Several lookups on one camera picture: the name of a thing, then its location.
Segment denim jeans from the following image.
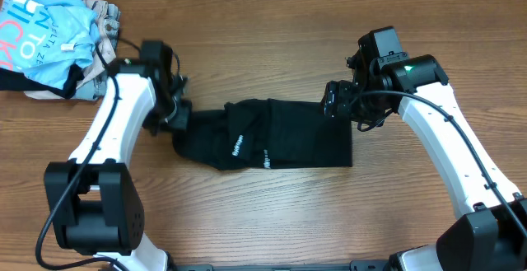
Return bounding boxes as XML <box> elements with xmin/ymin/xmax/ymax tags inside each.
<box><xmin>72</xmin><ymin>0</ymin><xmax>121</xmax><ymax>101</ymax></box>

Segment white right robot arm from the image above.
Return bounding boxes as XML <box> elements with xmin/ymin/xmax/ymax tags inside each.
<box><xmin>321</xmin><ymin>26</ymin><xmax>526</xmax><ymax>271</ymax></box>

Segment beige garment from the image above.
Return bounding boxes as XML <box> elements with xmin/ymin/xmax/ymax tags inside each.
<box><xmin>25</xmin><ymin>0</ymin><xmax>121</xmax><ymax>101</ymax></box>

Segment black garment in pile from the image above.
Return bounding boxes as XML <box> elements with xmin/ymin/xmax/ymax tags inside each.
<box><xmin>1</xmin><ymin>65</ymin><xmax>84</xmax><ymax>99</ymax></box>

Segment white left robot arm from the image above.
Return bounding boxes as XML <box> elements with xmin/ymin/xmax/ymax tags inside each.
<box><xmin>35</xmin><ymin>40</ymin><xmax>192</xmax><ymax>270</ymax></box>

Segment black t-shirt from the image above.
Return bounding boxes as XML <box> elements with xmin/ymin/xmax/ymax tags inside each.
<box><xmin>172</xmin><ymin>99</ymin><xmax>352</xmax><ymax>171</ymax></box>

